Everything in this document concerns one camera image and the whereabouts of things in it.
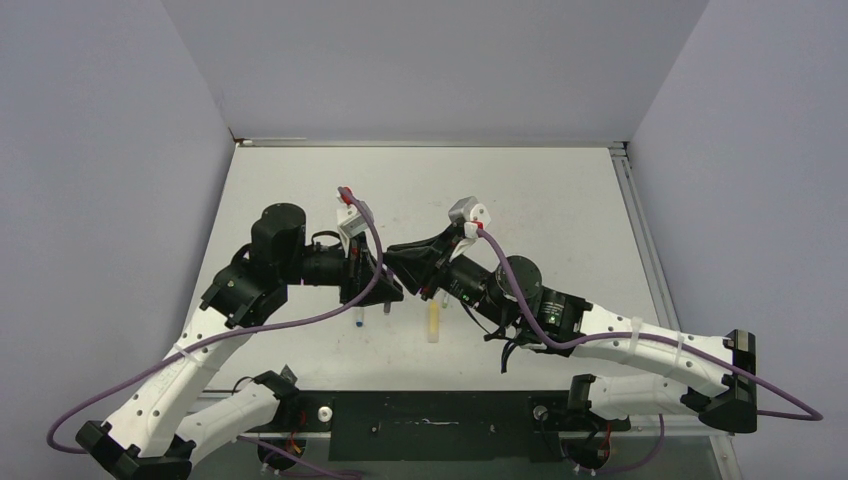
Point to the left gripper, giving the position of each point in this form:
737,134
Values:
359,270

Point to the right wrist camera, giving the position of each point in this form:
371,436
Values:
470,215

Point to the aluminium frame rail right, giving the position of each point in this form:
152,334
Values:
652,265

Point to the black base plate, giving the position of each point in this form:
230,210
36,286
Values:
439,425

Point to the aluminium frame rail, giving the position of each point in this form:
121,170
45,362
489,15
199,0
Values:
652,265
497,143

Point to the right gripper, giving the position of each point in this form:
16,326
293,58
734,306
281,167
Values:
419,267

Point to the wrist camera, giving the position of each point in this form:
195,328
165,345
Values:
351,220
470,215

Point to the yellow highlighter pen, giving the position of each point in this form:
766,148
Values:
433,322

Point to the blue marker pen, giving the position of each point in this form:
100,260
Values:
359,317

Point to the aluminium frame rail back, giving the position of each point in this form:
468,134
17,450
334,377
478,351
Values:
497,143

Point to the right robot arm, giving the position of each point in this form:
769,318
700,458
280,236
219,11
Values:
707,377

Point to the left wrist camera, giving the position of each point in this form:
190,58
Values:
351,220

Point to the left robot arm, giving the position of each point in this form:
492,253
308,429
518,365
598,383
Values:
155,434

